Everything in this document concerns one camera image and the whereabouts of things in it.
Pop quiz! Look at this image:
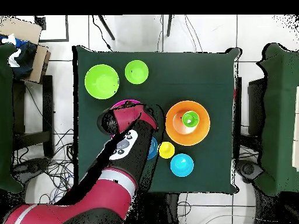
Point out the large pink bowl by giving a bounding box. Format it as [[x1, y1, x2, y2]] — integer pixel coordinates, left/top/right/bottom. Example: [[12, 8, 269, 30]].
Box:
[[111, 99, 141, 108]]

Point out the ridged green cup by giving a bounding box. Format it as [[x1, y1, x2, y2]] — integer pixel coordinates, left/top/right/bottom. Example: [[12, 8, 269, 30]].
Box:
[[182, 110, 200, 128]]

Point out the large orange bowl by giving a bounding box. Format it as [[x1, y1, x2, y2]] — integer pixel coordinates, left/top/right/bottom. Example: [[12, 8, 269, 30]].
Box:
[[165, 100, 211, 147]]

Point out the dark blue bowl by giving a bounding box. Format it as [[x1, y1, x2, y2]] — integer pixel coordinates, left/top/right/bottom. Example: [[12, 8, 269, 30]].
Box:
[[147, 136, 159, 160]]

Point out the smooth yellow cup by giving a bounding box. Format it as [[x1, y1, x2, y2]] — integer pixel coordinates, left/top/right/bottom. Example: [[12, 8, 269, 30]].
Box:
[[158, 141, 176, 160]]

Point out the small light blue bowl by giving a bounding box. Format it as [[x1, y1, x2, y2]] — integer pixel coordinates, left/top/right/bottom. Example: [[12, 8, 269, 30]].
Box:
[[169, 153, 194, 177]]

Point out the small green bowl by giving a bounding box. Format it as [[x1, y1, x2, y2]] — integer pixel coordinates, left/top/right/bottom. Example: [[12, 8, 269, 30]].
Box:
[[124, 59, 150, 85]]

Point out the large green bowl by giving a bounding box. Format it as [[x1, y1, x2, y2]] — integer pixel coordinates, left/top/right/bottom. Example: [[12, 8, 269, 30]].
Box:
[[84, 64, 120, 100]]

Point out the dark green tablecloth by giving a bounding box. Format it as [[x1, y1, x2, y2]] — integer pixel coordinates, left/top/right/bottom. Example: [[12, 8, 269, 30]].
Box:
[[253, 42, 299, 197], [0, 43, 24, 194], [72, 45, 242, 195]]

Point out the black tripod leg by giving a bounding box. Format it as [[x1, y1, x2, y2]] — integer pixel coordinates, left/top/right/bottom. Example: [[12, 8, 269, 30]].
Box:
[[166, 15, 174, 37], [97, 15, 116, 41]]

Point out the black stool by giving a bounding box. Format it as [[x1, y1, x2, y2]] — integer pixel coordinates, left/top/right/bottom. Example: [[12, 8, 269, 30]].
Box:
[[11, 74, 55, 158]]

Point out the black cabinet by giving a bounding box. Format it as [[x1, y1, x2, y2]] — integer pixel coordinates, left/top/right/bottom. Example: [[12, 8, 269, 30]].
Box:
[[247, 78, 266, 136]]

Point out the blue and black bag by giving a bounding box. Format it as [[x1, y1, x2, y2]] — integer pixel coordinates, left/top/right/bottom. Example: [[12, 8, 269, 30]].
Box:
[[0, 33, 38, 80]]

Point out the cardboard box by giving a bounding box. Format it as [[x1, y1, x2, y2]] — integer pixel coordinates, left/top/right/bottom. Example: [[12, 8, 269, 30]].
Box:
[[0, 15, 51, 83]]

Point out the black floor cable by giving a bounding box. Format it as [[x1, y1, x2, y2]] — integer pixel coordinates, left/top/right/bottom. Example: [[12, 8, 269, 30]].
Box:
[[91, 15, 113, 51]]

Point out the black frame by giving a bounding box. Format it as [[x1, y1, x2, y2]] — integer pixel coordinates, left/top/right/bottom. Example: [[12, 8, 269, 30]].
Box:
[[34, 15, 70, 43]]

